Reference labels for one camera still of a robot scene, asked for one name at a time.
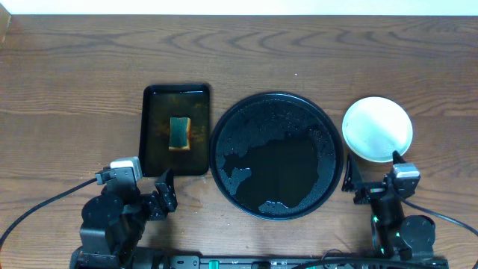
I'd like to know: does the light green front plate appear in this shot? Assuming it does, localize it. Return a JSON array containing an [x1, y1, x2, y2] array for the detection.
[[342, 96, 413, 163]]

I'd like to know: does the orange green sponge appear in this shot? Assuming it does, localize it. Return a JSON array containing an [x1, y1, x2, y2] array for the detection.
[[168, 117, 191, 151]]

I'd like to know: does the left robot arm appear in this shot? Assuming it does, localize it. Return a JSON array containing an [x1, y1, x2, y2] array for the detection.
[[69, 167, 178, 269]]

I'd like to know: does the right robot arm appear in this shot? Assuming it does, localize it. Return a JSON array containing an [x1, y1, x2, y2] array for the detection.
[[341, 152, 435, 262]]

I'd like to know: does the black rectangular water tray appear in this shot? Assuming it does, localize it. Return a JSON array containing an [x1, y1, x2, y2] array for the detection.
[[138, 83, 210, 177]]

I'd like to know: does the black round tray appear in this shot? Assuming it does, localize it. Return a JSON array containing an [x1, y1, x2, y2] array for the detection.
[[209, 92, 344, 220]]

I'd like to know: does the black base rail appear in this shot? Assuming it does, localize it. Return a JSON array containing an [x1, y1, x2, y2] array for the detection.
[[72, 255, 449, 269]]

